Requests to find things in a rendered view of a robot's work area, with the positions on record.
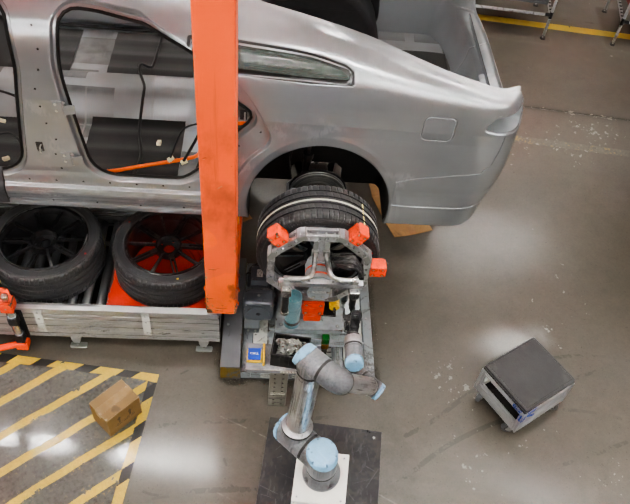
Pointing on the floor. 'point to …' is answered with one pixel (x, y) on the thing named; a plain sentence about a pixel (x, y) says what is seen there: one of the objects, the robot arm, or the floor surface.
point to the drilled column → (277, 389)
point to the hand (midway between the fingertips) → (351, 302)
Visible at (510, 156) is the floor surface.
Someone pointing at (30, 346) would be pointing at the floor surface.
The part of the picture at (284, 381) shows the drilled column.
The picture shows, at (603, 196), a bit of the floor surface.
